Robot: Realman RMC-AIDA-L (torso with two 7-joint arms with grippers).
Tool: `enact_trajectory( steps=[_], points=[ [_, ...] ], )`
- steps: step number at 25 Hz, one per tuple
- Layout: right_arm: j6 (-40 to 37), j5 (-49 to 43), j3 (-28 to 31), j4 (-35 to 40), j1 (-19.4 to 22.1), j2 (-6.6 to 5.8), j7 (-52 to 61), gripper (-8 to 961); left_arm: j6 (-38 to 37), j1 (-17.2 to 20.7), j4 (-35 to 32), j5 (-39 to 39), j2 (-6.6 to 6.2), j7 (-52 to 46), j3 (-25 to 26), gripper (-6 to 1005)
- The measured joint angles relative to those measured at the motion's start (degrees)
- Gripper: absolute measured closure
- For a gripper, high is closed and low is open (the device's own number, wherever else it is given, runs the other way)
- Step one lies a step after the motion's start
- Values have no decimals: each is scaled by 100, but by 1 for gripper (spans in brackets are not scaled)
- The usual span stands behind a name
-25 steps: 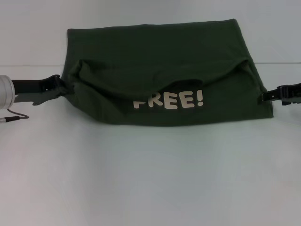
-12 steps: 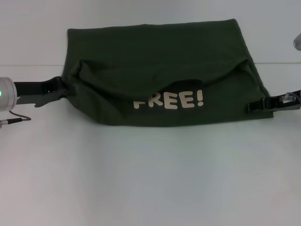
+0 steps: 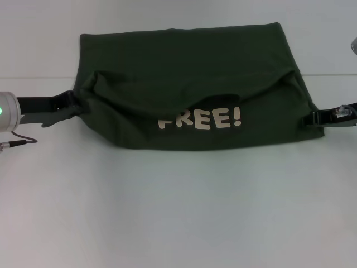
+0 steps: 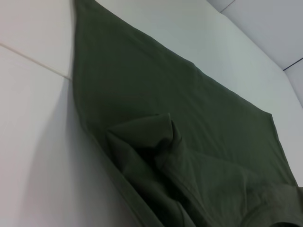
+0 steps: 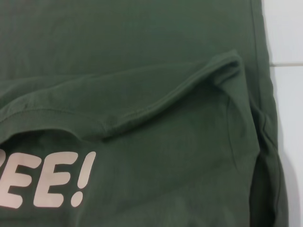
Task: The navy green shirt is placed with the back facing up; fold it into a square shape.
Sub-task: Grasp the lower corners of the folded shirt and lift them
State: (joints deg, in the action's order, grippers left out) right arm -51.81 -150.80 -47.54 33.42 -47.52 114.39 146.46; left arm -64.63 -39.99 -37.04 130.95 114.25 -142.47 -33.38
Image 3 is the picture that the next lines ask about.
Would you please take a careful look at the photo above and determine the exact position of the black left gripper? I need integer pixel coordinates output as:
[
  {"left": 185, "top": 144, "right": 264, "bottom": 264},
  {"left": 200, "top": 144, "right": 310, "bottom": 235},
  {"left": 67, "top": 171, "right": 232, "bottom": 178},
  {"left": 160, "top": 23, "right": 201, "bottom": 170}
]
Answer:
[{"left": 15, "top": 90, "right": 90, "bottom": 128}]

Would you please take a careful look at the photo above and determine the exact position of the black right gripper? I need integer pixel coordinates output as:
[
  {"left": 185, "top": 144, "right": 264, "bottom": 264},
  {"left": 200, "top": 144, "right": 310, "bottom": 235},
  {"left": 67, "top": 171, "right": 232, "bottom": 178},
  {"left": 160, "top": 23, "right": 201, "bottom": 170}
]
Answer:
[{"left": 302, "top": 102, "right": 357, "bottom": 128}]

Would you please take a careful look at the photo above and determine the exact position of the dark green t-shirt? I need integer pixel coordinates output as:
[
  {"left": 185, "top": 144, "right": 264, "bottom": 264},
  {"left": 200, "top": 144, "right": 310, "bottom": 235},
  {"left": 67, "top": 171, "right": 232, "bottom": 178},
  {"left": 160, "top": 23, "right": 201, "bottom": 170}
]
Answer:
[{"left": 73, "top": 22, "right": 326, "bottom": 154}]

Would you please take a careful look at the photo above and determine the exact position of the dark left arm cable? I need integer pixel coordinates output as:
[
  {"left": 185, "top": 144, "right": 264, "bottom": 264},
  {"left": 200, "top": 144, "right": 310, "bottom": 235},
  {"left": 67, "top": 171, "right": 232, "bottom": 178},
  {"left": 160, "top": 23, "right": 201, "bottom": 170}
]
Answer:
[{"left": 0, "top": 132, "right": 38, "bottom": 153}]

